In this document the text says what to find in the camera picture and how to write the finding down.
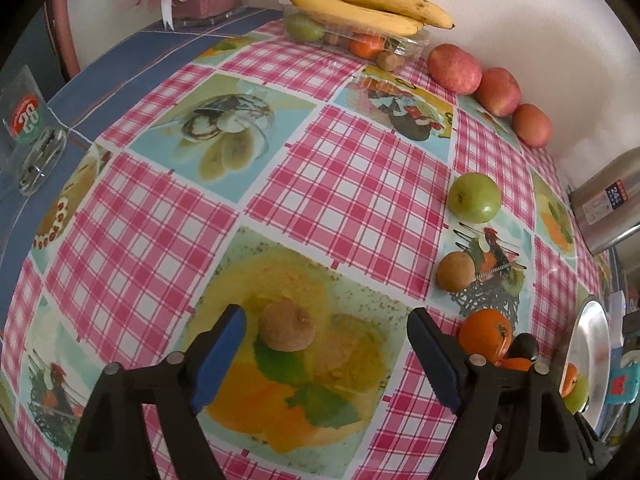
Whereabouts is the clear glass mug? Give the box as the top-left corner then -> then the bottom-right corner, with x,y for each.
0,65 -> 68,197

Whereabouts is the pink chair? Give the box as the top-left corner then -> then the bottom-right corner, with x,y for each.
44,0 -> 86,81

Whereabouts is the small orange mandarin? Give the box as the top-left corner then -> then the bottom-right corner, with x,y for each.
348,35 -> 386,58

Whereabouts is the teal box with red label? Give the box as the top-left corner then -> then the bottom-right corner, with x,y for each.
606,359 -> 640,407

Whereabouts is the stainless steel thermos jug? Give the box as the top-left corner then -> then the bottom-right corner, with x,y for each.
570,146 -> 640,257

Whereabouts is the dark purple plum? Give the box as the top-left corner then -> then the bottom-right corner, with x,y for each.
509,333 -> 540,363

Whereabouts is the pink plaid fruit-print tablecloth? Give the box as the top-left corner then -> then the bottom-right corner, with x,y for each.
0,5 -> 621,480

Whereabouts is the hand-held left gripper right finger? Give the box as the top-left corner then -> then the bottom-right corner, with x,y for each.
406,307 -> 597,480

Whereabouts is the small green fruit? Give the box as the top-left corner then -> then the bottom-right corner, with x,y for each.
285,12 -> 326,43

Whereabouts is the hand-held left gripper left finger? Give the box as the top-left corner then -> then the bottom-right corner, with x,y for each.
64,304 -> 248,480

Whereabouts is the small brown fruit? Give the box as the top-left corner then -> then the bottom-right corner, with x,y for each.
376,50 -> 406,71

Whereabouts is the red apple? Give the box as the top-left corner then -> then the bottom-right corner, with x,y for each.
474,67 -> 522,117
511,103 -> 554,149
426,43 -> 484,96

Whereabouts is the brown kiwi fruit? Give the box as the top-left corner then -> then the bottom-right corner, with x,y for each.
258,301 -> 316,351
436,251 -> 476,293

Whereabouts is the stainless steel plate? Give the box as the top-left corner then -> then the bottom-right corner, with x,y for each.
560,294 -> 613,428

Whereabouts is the clear plastic fruit container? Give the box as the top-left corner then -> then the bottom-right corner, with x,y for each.
280,0 -> 432,58

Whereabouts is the green jujube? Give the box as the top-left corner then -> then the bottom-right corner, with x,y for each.
446,172 -> 502,224
562,380 -> 591,413

